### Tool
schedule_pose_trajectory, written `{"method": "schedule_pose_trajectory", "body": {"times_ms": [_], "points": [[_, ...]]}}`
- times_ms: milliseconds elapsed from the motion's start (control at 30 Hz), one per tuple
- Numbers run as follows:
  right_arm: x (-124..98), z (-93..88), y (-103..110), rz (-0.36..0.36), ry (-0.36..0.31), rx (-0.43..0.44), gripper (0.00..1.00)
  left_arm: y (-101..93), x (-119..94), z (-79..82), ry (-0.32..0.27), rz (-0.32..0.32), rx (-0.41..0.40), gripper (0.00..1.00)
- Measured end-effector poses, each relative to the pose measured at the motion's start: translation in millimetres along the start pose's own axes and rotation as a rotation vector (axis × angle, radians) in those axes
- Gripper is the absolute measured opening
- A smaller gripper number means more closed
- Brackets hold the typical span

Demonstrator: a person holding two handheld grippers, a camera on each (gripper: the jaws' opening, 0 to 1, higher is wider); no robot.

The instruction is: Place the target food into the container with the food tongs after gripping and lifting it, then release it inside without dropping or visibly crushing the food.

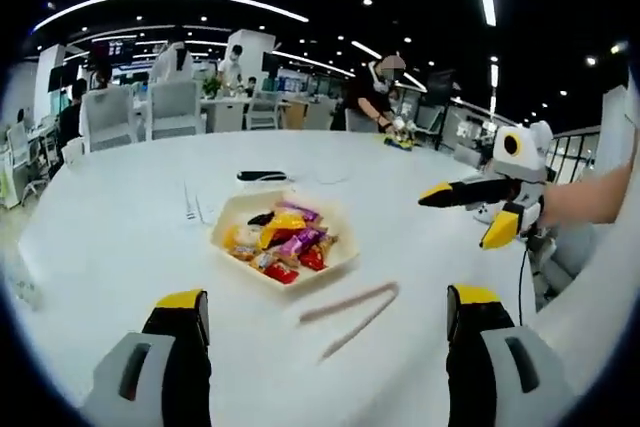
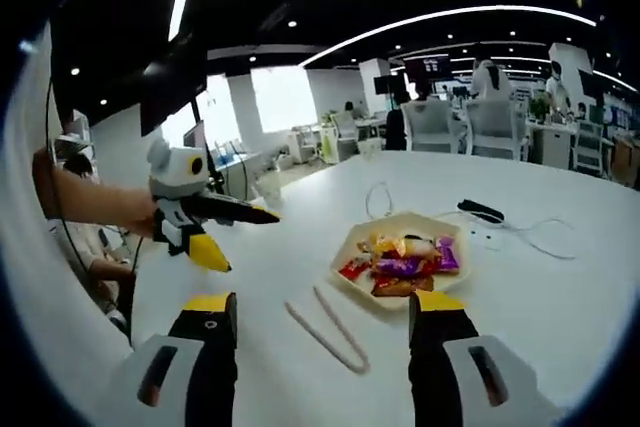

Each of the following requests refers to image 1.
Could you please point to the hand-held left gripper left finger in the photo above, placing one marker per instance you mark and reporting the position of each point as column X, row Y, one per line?
column 185, row 372

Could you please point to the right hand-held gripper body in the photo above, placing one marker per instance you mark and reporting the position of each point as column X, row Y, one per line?
column 520, row 157

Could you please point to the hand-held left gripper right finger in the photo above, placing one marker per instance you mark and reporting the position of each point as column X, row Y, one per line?
column 470, row 372

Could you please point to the beige hexagonal container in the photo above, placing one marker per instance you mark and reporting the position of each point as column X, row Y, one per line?
column 345, row 227

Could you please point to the small orange brown food packet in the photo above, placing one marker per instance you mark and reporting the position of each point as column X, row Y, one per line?
column 243, row 252

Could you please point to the pink food tongs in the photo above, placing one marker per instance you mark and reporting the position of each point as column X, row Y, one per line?
column 350, row 312

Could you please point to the long brown red food bar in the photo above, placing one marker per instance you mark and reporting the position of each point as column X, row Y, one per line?
column 327, row 244

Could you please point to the white plug adapter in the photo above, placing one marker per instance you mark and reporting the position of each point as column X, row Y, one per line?
column 484, row 213

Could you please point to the yellow blue mat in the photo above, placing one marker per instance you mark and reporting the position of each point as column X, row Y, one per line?
column 397, row 143

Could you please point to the black monitor on tripod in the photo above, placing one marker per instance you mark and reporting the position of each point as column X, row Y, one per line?
column 440, row 89

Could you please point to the person's white shirt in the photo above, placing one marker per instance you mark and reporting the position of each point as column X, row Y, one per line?
column 600, row 307

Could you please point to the potted green plant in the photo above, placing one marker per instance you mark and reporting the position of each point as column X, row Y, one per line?
column 212, row 87

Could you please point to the hanging red display screen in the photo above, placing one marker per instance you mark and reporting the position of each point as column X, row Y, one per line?
column 112, row 48

